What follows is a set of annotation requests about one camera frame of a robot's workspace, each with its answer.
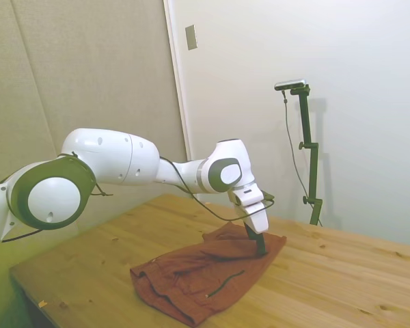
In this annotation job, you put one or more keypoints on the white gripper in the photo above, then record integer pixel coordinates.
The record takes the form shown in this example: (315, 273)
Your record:
(258, 218)

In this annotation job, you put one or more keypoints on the rust brown shorts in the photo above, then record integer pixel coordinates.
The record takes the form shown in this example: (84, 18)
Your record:
(198, 273)

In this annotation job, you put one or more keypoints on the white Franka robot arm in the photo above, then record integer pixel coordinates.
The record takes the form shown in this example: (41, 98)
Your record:
(106, 160)

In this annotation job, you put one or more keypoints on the black clamp camera stand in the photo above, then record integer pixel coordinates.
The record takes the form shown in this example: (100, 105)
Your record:
(312, 164)

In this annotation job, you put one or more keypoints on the grey exterior camera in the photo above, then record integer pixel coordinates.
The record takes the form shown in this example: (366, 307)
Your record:
(290, 84)

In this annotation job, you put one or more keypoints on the white door frame trim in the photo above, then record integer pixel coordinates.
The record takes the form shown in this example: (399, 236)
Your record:
(181, 85)

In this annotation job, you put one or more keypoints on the grey wall switch plate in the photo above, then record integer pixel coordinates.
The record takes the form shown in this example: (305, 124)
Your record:
(191, 37)

